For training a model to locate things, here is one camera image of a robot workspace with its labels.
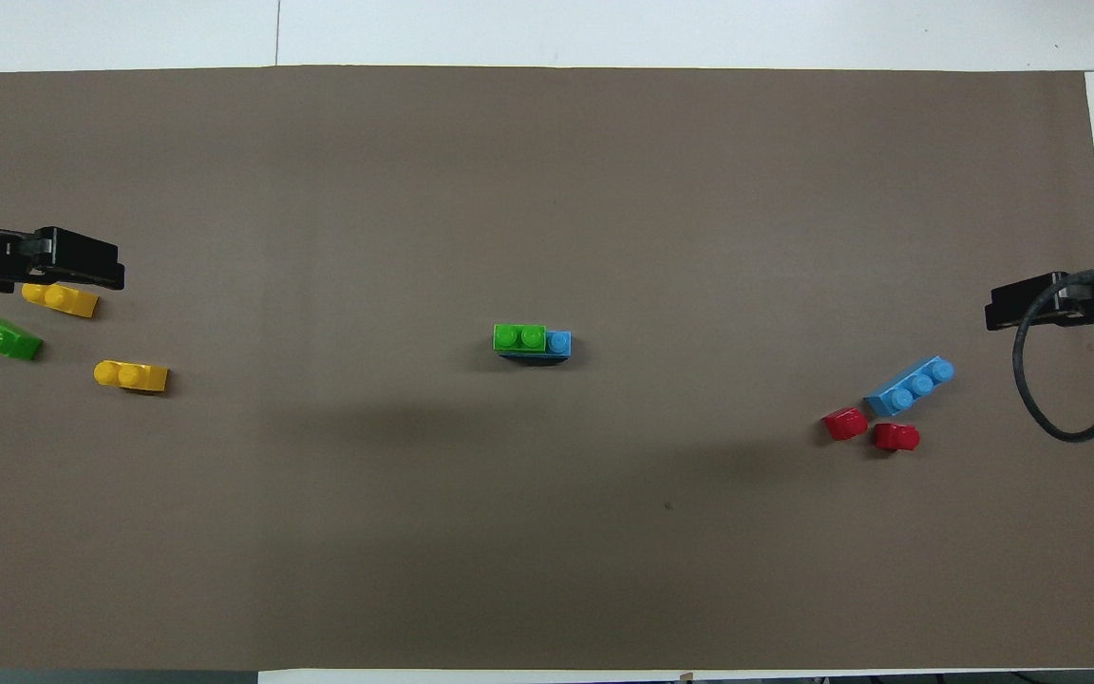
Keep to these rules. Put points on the red one-stud toy block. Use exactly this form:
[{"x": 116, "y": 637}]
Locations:
[
  {"x": 846, "y": 424},
  {"x": 895, "y": 437}
]

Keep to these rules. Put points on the green two-stud toy block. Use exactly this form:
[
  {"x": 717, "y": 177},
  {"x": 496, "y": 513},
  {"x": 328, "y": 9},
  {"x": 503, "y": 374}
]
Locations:
[
  {"x": 519, "y": 337},
  {"x": 1, "y": 337}
]

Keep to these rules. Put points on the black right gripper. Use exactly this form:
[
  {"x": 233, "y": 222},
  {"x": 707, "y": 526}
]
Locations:
[{"x": 1093, "y": 290}]

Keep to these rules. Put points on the brown table mat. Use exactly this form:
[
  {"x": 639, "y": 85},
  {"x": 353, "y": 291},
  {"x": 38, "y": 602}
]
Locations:
[{"x": 547, "y": 522}]

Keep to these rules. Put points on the blue three-stud toy block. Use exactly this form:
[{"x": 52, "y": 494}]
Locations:
[
  {"x": 559, "y": 343},
  {"x": 910, "y": 388}
]

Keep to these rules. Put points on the yellow two-stud toy block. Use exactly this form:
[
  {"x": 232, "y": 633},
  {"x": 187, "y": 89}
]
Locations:
[
  {"x": 131, "y": 376},
  {"x": 63, "y": 300}
]

